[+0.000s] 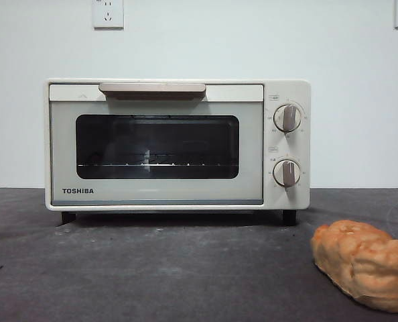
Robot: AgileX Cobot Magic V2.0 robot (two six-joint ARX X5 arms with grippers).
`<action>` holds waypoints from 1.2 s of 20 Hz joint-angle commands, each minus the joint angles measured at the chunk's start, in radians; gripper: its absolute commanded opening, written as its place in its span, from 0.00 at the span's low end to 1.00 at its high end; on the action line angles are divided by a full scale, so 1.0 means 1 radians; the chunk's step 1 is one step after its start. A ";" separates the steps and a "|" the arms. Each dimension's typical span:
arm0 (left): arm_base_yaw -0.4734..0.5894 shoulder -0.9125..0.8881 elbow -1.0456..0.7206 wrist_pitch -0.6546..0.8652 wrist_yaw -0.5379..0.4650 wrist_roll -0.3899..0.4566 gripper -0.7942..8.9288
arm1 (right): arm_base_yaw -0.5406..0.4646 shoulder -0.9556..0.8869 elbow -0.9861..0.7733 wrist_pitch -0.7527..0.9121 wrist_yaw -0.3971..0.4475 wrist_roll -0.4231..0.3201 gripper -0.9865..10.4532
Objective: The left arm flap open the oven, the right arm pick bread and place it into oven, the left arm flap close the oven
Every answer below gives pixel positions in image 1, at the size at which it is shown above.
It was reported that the oven door with beige handle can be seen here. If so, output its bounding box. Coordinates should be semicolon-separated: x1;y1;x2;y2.
48;83;265;206

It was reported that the orange-brown bread loaf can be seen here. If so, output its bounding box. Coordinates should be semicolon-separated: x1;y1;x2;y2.
310;220;398;315

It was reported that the small-dial oven knob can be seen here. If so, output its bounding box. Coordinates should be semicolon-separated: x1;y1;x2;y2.
273;159;302;188

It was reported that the large-dial oven knob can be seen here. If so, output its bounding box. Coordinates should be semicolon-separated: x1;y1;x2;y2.
273;104;303;134

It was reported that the cream Toshiba toaster oven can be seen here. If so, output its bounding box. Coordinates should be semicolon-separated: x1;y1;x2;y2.
44;78;312;225

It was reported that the metal wire oven rack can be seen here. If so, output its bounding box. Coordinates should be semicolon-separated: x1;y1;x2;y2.
77;162;220;168

